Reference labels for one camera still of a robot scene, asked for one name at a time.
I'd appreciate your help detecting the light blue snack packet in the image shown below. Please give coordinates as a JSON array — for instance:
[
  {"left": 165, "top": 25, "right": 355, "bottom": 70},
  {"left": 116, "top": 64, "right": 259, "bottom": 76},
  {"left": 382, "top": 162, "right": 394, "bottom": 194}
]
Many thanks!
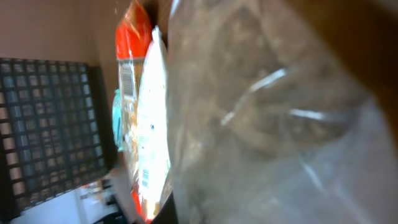
[{"left": 112, "top": 89, "right": 123, "bottom": 152}]

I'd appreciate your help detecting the orange spaghetti pack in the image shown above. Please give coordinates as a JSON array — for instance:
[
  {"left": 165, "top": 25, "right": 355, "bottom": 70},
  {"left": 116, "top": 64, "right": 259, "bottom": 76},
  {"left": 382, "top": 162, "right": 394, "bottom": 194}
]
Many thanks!
[{"left": 116, "top": 1, "right": 152, "bottom": 223}]

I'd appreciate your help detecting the grey plastic mesh basket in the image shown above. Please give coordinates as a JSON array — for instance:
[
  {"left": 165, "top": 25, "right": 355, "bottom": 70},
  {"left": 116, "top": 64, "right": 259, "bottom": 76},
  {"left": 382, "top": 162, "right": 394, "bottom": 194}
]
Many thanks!
[{"left": 1, "top": 58, "right": 114, "bottom": 223}]

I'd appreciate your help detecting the beige bread snack bag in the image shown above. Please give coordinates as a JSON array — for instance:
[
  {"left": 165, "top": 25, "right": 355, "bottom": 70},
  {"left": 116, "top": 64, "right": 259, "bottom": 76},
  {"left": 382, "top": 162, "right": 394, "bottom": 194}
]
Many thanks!
[{"left": 167, "top": 0, "right": 397, "bottom": 223}]

